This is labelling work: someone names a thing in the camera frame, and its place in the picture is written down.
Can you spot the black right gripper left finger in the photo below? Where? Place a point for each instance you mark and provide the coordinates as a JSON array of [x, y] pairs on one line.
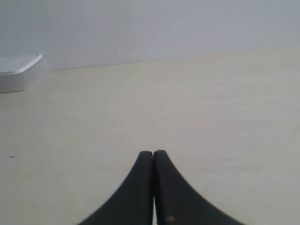
[[132, 202]]

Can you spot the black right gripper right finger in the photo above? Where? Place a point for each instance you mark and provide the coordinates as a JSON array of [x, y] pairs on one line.
[[177, 203]]

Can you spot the white lidded plastic container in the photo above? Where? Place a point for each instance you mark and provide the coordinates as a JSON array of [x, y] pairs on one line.
[[20, 72]]

